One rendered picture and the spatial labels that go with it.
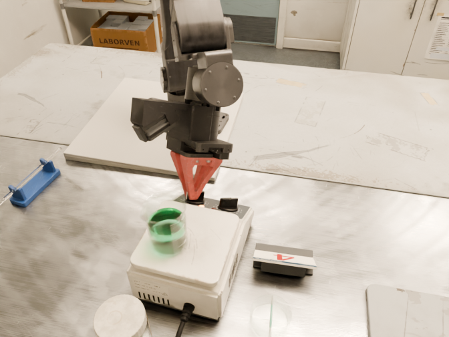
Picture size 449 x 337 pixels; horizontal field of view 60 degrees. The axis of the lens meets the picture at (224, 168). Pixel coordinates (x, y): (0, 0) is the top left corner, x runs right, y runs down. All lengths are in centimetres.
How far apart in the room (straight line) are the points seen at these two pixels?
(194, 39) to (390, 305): 46
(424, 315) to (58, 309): 50
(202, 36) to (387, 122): 54
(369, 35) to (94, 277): 259
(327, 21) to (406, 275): 299
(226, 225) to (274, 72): 65
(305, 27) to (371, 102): 253
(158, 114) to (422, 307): 45
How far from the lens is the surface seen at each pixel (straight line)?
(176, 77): 78
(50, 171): 82
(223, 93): 51
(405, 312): 61
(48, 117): 100
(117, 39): 284
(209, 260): 51
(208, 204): 63
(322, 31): 353
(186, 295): 52
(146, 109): 54
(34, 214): 75
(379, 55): 300
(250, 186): 73
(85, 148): 84
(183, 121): 58
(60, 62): 126
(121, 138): 84
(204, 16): 58
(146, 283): 54
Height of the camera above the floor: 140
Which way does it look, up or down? 40 degrees down
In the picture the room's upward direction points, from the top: straight up
